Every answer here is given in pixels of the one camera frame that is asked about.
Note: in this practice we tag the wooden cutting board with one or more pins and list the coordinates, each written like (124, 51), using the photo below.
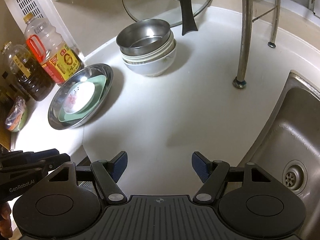
(5, 135)

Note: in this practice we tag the green square plate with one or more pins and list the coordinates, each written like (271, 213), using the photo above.
(99, 82)

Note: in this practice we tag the large steel round plate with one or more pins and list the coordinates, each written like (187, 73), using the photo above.
(59, 97)

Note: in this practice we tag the clear oil jug red handle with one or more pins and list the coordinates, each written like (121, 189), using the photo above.
(50, 49)

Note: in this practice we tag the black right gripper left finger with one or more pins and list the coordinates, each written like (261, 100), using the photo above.
(104, 176)

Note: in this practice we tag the stack of colourful wrapped bowls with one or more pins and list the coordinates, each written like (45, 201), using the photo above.
(17, 116)

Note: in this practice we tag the stainless steel sink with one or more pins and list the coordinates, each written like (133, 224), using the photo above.
(288, 147)

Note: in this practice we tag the white ceramic bowl stack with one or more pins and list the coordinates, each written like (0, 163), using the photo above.
(154, 63)

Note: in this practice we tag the steel rack leg far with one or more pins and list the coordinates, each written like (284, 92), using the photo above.
(272, 41)

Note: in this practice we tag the white floral small plate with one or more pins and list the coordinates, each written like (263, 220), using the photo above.
(78, 97)

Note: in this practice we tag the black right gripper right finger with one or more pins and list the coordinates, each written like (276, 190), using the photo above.
(217, 176)

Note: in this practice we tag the person's left hand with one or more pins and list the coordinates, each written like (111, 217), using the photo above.
(5, 225)

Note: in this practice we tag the steel rack leg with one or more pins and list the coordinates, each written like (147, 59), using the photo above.
(272, 41)
(246, 32)

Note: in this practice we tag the dark oil jug yellow handle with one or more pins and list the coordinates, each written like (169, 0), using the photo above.
(29, 73)

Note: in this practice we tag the steel rack leg near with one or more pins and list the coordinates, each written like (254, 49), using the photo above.
(246, 32)

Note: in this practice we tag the stainless steel bowl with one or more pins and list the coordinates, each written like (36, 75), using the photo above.
(143, 37)

